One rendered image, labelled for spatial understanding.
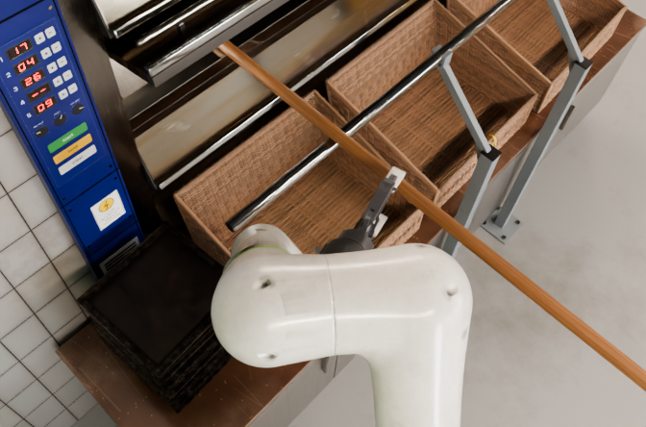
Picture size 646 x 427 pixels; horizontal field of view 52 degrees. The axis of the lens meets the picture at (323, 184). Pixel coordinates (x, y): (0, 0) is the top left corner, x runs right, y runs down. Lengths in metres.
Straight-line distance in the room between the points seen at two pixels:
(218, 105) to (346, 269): 1.13
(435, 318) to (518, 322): 1.99
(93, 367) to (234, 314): 1.28
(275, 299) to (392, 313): 0.12
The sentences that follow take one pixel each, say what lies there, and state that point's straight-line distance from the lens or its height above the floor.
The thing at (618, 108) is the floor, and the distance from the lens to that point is 3.49.
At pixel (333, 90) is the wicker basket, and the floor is 0.83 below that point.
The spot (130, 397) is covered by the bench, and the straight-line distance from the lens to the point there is 1.90.
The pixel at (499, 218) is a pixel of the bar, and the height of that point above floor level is 0.06.
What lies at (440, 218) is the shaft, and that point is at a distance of 1.39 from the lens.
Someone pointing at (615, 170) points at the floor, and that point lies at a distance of 3.24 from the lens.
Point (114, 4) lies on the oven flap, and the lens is 1.35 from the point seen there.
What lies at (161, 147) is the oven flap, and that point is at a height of 1.02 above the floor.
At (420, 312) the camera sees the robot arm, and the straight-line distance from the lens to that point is 0.70.
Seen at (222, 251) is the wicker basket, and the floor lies 0.79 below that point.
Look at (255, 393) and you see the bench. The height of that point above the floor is 0.58.
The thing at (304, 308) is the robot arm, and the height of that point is 1.73.
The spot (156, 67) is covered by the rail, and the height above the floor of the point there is 1.44.
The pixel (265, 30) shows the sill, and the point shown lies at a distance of 1.74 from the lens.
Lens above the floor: 2.36
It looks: 56 degrees down
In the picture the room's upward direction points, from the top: 4 degrees clockwise
